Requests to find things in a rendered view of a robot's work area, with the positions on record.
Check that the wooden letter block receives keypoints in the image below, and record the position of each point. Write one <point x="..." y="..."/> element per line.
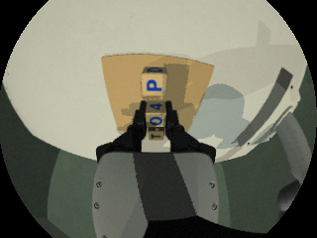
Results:
<point x="156" y="113"/>
<point x="156" y="133"/>
<point x="154" y="81"/>

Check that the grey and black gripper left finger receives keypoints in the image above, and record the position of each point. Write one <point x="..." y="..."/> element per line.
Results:
<point x="131" y="140"/>

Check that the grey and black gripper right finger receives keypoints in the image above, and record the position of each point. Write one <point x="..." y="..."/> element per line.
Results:
<point x="182" y="141"/>

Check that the tan flat mat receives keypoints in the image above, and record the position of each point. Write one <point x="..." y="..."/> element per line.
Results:
<point x="187" y="83"/>

